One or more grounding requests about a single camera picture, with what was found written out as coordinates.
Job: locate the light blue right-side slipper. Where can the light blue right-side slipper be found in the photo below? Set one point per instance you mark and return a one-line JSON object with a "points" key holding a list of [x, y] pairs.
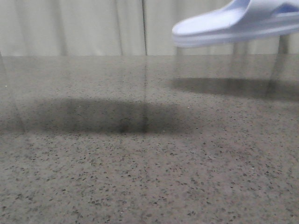
{"points": [[240, 20]]}

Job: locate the pale green curtain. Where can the pale green curtain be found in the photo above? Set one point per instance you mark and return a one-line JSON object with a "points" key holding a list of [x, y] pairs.
{"points": [[113, 28]]}

